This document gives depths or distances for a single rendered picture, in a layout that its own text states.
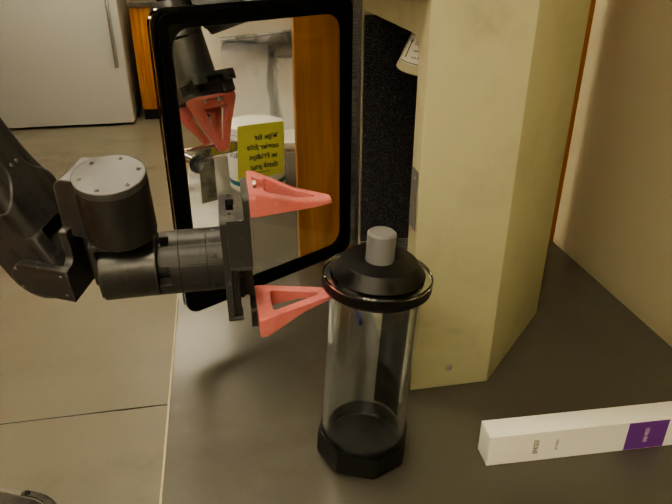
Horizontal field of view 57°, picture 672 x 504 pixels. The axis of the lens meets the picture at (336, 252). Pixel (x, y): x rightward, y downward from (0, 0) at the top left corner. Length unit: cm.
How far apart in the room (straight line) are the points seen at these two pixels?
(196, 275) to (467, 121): 32
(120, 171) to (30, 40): 521
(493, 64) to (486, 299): 28
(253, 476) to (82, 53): 511
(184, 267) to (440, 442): 37
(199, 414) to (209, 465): 9
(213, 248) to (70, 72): 519
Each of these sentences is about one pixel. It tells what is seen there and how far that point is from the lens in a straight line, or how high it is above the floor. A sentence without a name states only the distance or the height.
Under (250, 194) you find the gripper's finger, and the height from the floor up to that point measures 127.
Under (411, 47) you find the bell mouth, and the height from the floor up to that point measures 134.
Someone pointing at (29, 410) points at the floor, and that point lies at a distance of 244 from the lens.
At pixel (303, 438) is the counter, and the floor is 94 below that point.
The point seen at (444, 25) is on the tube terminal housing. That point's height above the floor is 138.
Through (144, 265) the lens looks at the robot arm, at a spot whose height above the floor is 121.
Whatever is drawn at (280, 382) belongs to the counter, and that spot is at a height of 94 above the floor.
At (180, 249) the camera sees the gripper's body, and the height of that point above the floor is 122.
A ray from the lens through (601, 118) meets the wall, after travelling 117.
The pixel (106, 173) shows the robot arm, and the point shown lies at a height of 129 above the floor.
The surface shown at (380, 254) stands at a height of 119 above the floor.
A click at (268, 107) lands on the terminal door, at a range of 85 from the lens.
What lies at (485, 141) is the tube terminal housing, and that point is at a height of 127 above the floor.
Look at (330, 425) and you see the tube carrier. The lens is 68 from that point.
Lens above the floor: 146
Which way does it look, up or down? 27 degrees down
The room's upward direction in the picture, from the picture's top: straight up
